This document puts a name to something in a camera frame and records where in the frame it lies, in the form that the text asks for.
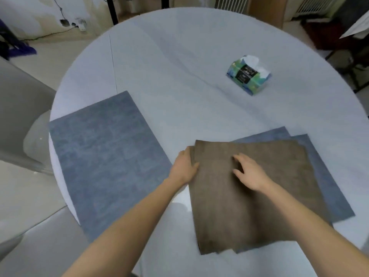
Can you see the person's right hand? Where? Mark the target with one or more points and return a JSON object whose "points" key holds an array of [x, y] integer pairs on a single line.
{"points": [[255, 175]]}

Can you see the person's left hand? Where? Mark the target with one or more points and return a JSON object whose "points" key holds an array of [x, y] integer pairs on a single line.
{"points": [[183, 168]]}

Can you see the stack of placemats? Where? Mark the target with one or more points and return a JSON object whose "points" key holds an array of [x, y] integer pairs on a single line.
{"points": [[230, 216]]}

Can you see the blue grey placemat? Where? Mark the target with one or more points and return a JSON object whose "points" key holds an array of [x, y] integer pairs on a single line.
{"points": [[109, 158]]}

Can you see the person's right forearm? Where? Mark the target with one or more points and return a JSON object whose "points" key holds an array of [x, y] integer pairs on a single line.
{"points": [[317, 227]]}

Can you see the person's left forearm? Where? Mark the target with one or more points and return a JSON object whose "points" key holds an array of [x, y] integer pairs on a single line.
{"points": [[124, 233]]}

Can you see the round grey marble table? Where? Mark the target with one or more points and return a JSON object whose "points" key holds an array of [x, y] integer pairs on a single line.
{"points": [[187, 69]]}

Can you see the blue green tissue pack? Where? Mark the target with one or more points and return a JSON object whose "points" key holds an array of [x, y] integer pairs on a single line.
{"points": [[249, 76]]}

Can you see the black folding stand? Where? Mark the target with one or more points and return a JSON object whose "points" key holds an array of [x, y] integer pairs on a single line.
{"points": [[356, 69]]}

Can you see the white radiator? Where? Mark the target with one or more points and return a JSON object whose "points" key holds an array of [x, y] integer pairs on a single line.
{"points": [[230, 4], [315, 4]]}

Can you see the black metal rack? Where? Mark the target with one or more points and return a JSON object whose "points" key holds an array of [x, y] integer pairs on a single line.
{"points": [[112, 11]]}

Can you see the grey plain back chair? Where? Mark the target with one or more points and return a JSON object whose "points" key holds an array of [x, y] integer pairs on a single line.
{"points": [[17, 112]]}

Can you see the blue upright vacuum cleaner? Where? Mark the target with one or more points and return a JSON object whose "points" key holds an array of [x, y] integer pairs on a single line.
{"points": [[21, 50]]}

